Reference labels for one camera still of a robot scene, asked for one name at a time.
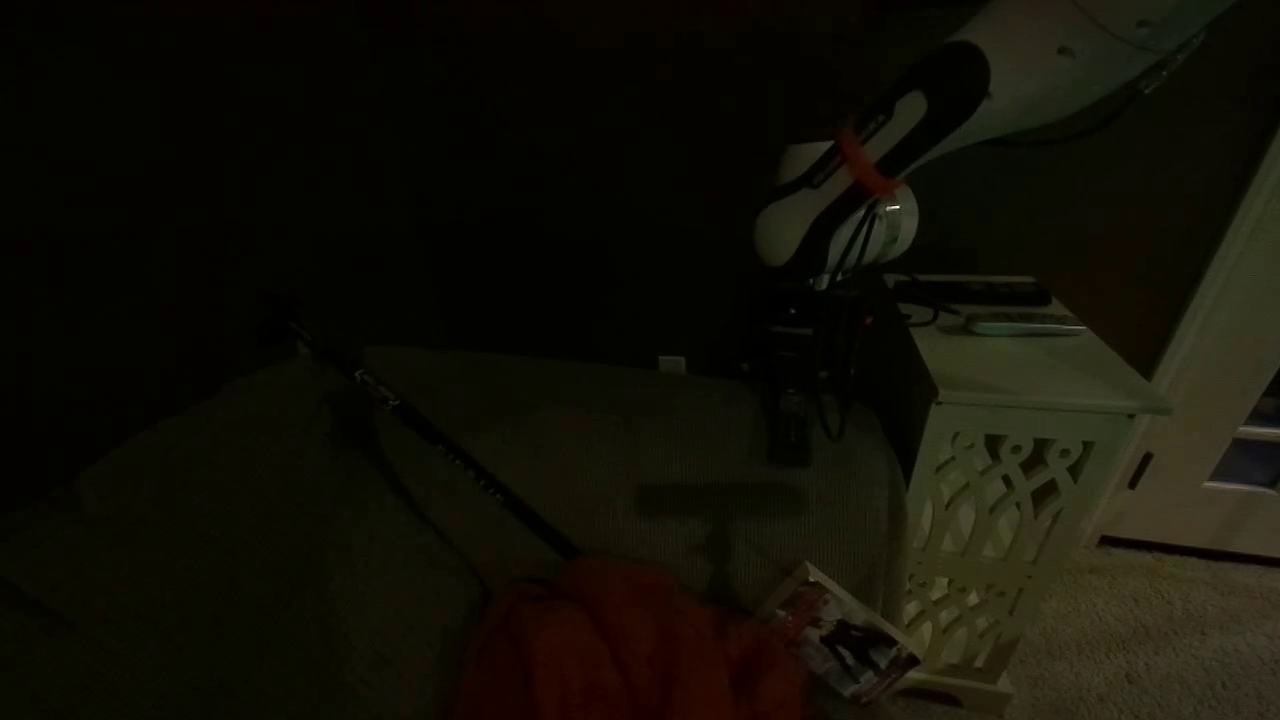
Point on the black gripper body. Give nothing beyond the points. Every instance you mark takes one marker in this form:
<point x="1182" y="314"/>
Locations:
<point x="827" y="334"/>

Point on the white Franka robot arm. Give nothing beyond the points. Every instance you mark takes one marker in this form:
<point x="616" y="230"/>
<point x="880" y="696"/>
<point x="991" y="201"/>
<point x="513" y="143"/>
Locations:
<point x="1052" y="81"/>

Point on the grey remote control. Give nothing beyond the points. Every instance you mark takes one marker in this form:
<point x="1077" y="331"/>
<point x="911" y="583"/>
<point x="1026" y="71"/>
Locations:
<point x="1026" y="322"/>

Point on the white lattice side table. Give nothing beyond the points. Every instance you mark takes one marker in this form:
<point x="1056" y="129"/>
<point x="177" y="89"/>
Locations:
<point x="1013" y="504"/>

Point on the grey upholstered armchair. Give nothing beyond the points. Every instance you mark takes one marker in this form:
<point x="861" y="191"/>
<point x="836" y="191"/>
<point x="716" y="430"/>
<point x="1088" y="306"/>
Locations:
<point x="533" y="426"/>

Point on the black tripod stand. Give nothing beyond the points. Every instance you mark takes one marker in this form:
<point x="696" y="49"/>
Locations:
<point x="441" y="441"/>

